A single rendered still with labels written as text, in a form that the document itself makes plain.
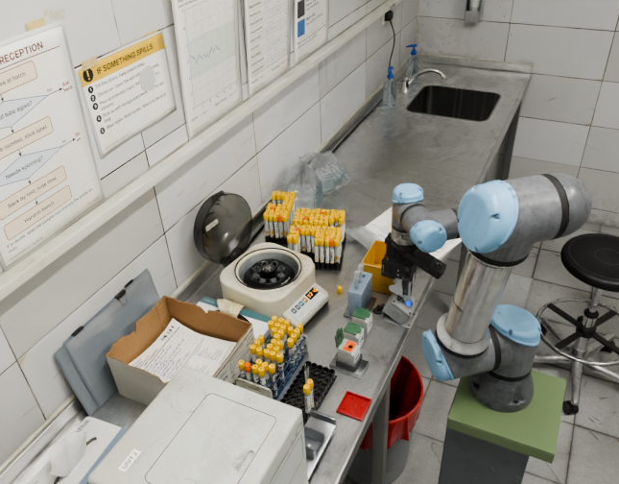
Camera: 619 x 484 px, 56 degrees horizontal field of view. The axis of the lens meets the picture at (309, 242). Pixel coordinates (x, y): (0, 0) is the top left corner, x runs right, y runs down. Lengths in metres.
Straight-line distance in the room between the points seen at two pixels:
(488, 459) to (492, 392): 0.21
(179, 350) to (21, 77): 0.77
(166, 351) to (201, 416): 0.50
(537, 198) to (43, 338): 1.08
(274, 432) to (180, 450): 0.17
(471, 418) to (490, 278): 0.45
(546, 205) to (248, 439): 0.65
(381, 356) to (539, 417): 0.42
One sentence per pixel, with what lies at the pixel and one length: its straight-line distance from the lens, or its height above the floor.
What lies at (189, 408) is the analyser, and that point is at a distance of 1.14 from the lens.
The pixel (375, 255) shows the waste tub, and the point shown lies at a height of 0.91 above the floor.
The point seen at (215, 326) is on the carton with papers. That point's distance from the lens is 1.58.
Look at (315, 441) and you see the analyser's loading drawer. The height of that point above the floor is 0.91.
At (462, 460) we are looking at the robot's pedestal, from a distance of 1.63.
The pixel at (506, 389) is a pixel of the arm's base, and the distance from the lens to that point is 1.45.
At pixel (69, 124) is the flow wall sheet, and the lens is 1.34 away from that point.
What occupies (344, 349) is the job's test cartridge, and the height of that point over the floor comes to 0.95.
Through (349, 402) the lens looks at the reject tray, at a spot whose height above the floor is 0.88.
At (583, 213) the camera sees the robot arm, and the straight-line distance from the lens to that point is 1.08.
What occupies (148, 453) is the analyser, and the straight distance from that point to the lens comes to 1.10.
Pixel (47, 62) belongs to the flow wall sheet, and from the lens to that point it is 1.28.
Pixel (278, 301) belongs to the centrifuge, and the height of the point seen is 0.98.
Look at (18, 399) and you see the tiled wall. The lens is 1.47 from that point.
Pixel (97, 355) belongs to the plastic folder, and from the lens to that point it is 1.56.
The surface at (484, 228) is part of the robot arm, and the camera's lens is 1.00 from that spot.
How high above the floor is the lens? 2.04
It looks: 36 degrees down
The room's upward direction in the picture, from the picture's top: 3 degrees counter-clockwise
